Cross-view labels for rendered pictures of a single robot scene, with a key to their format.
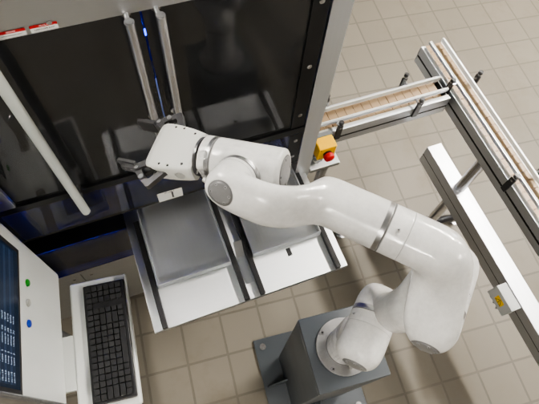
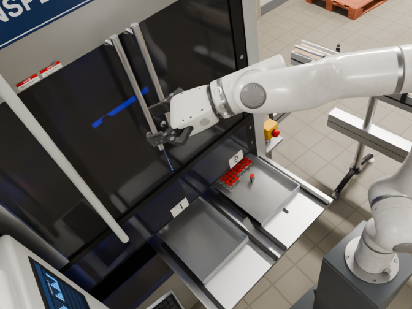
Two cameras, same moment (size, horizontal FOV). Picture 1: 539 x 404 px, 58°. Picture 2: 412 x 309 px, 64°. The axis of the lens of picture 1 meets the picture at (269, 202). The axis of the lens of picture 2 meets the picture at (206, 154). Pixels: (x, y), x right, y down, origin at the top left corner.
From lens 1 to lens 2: 0.39 m
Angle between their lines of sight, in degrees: 15
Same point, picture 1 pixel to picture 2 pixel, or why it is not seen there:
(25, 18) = (35, 64)
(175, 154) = (192, 106)
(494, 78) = not seen: hidden behind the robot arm
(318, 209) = (336, 76)
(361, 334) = (396, 218)
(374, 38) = not seen: hidden behind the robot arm
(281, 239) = (274, 205)
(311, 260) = (305, 209)
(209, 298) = (247, 273)
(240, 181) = (265, 75)
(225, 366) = not seen: outside the picture
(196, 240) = (213, 235)
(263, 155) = (267, 63)
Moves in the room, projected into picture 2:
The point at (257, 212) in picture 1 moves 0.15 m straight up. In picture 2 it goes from (292, 94) to (294, 11)
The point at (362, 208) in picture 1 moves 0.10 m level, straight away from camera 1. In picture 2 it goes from (372, 57) to (363, 27)
